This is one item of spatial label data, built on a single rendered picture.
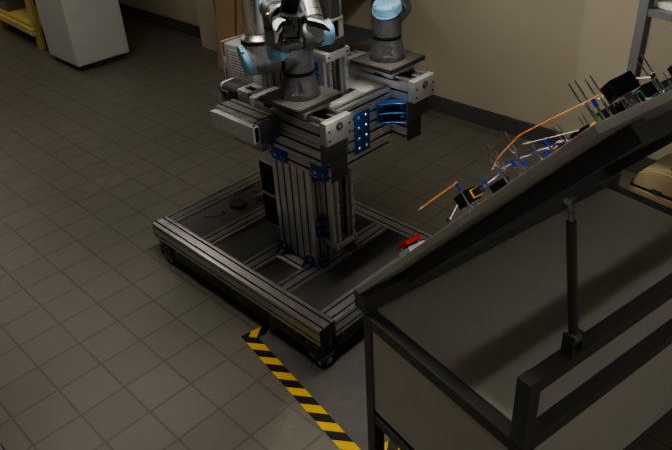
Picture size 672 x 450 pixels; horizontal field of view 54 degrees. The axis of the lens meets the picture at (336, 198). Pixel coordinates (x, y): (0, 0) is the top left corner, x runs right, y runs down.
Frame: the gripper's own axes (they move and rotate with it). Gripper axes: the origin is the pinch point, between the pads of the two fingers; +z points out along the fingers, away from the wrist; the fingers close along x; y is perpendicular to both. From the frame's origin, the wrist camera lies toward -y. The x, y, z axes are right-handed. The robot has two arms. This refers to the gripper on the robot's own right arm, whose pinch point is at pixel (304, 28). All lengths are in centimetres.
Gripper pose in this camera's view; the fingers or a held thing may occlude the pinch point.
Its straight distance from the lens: 181.7
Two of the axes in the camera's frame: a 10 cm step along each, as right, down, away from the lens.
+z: 3.4, 4.7, -8.1
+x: -9.4, 1.0, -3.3
